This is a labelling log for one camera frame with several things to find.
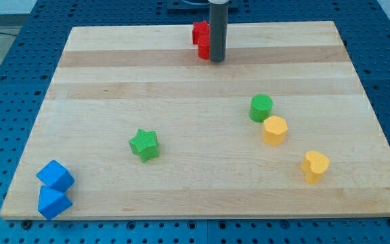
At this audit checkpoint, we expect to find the yellow hexagon block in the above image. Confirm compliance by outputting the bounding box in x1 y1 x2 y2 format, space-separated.
261 116 288 146

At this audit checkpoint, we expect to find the green star block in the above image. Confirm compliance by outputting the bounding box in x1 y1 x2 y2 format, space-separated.
129 129 159 163

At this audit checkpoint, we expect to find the green cylinder block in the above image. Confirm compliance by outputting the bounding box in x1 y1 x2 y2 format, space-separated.
249 94 273 123

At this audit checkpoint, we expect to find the red block front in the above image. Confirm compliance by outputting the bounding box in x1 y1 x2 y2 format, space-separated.
198 35 210 60

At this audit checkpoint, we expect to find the red block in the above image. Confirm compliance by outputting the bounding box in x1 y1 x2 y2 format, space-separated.
192 20 209 45
198 35 210 60

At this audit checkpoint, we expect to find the light wooden board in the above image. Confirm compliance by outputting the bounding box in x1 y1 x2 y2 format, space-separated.
0 21 390 220

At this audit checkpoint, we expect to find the red block rear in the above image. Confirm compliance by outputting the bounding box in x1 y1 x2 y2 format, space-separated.
192 20 209 45

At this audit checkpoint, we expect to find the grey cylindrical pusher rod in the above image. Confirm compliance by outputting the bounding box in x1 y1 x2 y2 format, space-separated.
209 0 228 62

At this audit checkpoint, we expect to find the yellow heart block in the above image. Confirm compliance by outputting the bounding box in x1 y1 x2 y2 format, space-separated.
300 150 330 184

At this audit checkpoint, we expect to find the blue cube block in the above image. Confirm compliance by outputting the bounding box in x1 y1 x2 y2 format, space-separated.
37 160 75 192

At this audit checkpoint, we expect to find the blue triangle block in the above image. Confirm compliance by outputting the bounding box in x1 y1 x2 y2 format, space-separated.
37 186 72 220

